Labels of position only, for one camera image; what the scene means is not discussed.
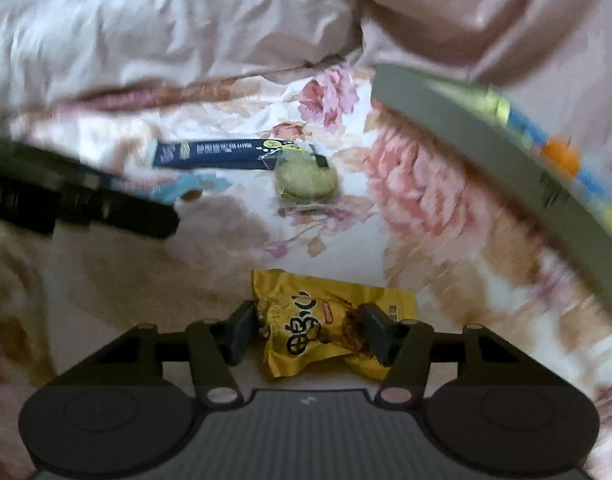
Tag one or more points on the floral bedsheet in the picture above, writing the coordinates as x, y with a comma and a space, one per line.
135, 285

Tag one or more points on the grey cardboard box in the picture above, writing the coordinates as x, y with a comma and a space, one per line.
461, 120

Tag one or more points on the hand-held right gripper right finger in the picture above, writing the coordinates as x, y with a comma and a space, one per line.
378, 335

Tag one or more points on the pink satin quilt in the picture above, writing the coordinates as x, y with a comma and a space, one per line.
461, 15

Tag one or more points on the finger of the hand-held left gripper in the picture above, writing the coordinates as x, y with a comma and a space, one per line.
125, 212
50, 160

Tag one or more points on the golden yellow snack packet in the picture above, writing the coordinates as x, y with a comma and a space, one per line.
306, 320

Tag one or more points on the blue octopus print packet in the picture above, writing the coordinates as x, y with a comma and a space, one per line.
205, 182

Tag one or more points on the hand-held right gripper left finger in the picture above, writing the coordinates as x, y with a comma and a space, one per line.
243, 332

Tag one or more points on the pale pink quilt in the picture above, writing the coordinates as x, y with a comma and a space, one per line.
160, 30

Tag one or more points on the navy blue stick packet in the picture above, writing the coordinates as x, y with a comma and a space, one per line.
210, 152

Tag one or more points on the green cookie clear packet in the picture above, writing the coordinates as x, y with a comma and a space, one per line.
306, 177

